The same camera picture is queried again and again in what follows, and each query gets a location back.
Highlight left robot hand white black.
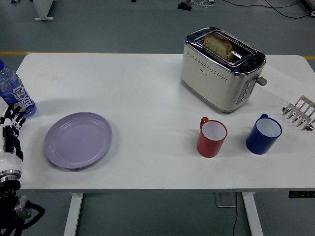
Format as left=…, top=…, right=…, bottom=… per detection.
left=0, top=102, right=27, bottom=173

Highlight purple round plate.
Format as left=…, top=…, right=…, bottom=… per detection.
left=43, top=112, right=113, bottom=170

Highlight blue-label drink bottle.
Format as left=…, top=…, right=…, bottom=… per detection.
left=0, top=58, right=37, bottom=119

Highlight white table leg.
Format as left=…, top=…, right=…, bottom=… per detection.
left=241, top=191, right=264, bottom=236
left=63, top=192, right=84, bottom=236

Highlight white stand foot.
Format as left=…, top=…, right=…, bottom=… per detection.
left=31, top=0, right=56, bottom=22

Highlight red enamel mug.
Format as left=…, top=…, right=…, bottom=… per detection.
left=196, top=116, right=228, bottom=158

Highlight cream and chrome toaster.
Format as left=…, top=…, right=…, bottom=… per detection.
left=180, top=26, right=269, bottom=115

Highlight black floor device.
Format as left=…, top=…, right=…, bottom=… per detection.
left=177, top=1, right=193, bottom=11

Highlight slice of toasted bread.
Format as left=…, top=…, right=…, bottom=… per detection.
left=202, top=33, right=234, bottom=62

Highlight blue enamel mug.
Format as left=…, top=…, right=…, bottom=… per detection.
left=246, top=114, right=283, bottom=155

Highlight white paper sheet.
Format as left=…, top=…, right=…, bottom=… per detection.
left=257, top=65, right=315, bottom=104

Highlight metal toast rack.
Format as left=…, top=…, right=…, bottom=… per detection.
left=281, top=95, right=315, bottom=132

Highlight black table control panel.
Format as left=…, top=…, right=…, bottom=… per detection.
left=288, top=190, right=315, bottom=199

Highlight grey under-table bracket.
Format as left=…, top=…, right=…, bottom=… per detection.
left=213, top=192, right=238, bottom=208

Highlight black power cable under table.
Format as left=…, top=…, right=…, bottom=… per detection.
left=231, top=206, right=241, bottom=236

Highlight white floor cables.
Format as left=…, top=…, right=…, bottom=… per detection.
left=190, top=0, right=215, bottom=8

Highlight black floor cable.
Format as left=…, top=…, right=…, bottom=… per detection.
left=264, top=0, right=315, bottom=19

